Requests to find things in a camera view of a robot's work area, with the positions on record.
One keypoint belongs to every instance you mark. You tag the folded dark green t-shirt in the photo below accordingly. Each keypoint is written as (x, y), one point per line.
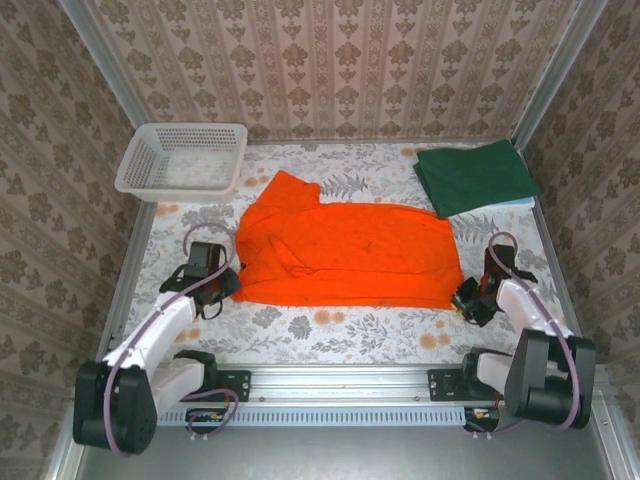
(475, 177)

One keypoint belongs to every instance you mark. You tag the aluminium table side rail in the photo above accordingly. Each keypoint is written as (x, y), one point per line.
(131, 260)
(547, 240)

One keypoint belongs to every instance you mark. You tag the floral tablecloth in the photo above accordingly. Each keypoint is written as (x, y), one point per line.
(325, 340)

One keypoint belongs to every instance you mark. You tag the folded light blue t-shirt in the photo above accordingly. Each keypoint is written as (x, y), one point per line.
(520, 202)

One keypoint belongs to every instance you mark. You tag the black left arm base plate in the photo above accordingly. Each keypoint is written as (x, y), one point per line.
(239, 385)

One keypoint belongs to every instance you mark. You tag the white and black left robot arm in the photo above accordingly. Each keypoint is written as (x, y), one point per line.
(150, 330)

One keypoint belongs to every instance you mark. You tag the orange t-shirt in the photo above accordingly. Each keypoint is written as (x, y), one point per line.
(350, 250)

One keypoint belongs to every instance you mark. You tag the thin aluminium rail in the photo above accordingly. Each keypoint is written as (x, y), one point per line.
(375, 140)

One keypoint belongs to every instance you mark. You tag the grey metal sheet panel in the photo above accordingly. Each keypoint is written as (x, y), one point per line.
(325, 455)

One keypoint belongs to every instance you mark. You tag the wide aluminium frame rail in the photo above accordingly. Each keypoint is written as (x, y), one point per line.
(340, 382)

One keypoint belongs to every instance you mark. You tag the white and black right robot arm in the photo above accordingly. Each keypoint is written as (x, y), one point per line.
(530, 380)

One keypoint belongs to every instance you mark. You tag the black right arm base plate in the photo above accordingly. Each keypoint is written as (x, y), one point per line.
(442, 385)

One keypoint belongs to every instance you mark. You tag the white perforated plastic basket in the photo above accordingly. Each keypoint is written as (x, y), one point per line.
(150, 160)

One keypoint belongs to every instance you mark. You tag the aluminium frame post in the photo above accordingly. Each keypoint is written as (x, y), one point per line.
(106, 60)
(556, 75)

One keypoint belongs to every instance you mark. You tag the aluminium lower frame rail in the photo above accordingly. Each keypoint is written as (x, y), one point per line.
(62, 462)
(614, 445)

